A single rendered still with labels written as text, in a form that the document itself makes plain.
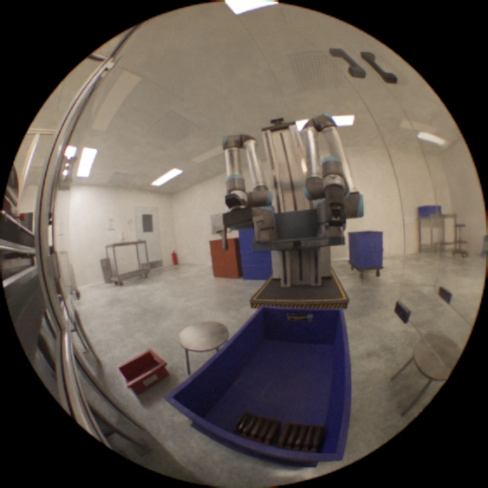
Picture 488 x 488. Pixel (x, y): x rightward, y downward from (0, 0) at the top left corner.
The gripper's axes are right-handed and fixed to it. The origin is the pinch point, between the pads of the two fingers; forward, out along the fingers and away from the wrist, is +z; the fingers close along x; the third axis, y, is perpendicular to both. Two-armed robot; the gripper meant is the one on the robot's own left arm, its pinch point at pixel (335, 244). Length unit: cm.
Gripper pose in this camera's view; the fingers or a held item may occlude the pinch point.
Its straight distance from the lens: 55.4
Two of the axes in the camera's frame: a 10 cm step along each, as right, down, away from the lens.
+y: -5.0, -3.0, -8.1
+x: 8.4, 0.6, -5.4
